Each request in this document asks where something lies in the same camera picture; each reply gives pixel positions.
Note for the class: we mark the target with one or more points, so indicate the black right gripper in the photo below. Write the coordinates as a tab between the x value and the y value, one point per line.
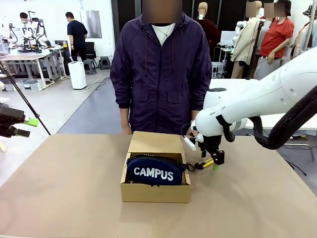
210	143

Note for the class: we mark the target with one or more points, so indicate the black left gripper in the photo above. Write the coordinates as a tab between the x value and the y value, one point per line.
10	119

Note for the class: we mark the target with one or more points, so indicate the yellow black utility knife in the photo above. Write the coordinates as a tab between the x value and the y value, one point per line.
201	165

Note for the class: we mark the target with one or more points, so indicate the navy CAMPUS zipper pouch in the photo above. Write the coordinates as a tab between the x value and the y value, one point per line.
153	173

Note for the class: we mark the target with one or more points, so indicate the brown cardboard box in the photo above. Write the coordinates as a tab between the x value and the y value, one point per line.
156	193

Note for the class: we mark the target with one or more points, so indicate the person right forearm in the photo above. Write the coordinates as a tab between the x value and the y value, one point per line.
124	115

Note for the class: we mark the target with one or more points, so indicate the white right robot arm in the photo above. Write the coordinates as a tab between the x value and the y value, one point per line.
272	94

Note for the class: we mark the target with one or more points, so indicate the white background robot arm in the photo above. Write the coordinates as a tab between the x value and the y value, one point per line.
39	29

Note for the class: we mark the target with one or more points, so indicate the person left forearm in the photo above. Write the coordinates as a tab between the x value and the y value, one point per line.
194	115

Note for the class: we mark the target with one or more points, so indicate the person left hand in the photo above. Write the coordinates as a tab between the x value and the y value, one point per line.
190	130

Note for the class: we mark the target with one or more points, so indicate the person right hand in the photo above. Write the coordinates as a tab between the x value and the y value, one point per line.
125	129

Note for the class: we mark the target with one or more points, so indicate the black tripod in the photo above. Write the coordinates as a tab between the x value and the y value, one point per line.
22	99

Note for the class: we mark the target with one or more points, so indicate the light wooden stand leg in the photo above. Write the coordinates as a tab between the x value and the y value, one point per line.
2	147

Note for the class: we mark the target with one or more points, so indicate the clear plastic storage bin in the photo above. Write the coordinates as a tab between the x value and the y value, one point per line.
29	84

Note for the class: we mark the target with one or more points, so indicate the white background workbench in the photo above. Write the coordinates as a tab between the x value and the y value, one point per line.
49	62

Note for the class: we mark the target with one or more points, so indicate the white air purifier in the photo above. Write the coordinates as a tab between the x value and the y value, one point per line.
77	75

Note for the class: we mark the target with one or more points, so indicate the person in purple jacket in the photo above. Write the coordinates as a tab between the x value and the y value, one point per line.
161	86

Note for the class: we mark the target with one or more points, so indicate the grey computer case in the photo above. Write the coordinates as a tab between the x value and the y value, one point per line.
217	70

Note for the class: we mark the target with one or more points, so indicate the grey plastic stool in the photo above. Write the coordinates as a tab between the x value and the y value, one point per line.
89	67
104	63

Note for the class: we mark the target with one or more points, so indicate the black office chair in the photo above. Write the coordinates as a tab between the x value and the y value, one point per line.
90	50

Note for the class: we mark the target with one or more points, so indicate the person in white shirt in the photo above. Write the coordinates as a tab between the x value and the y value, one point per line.
24	24

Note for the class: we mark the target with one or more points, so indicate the man in black t-shirt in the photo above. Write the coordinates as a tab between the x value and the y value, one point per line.
77	34

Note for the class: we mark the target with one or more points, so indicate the mannequin in beige coat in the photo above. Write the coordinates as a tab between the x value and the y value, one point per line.
246	42

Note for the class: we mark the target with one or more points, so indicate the mannequin in dark red sweater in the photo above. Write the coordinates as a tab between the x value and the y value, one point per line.
210	29

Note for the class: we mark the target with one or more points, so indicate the silver wall panel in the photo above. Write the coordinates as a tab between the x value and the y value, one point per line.
92	24

